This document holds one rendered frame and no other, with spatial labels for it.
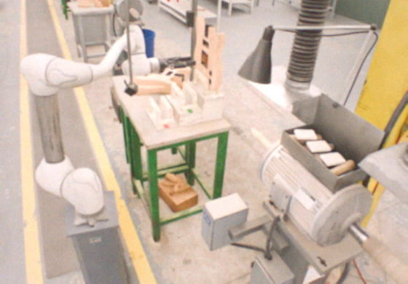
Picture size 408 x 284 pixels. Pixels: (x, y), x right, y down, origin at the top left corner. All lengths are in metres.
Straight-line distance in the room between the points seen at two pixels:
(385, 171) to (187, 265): 1.77
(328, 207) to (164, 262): 1.62
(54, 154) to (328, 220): 1.30
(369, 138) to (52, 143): 1.39
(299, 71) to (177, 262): 1.69
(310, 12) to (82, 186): 1.27
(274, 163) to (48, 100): 1.05
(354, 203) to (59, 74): 1.20
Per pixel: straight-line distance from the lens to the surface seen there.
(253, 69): 1.21
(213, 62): 1.98
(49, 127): 1.70
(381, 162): 1.01
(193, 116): 2.09
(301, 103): 1.25
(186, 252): 2.54
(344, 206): 1.11
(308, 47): 1.24
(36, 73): 1.58
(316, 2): 1.20
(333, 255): 1.27
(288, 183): 1.20
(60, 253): 2.67
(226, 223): 1.32
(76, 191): 1.72
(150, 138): 1.99
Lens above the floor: 2.07
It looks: 34 degrees down
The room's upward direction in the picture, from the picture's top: 3 degrees clockwise
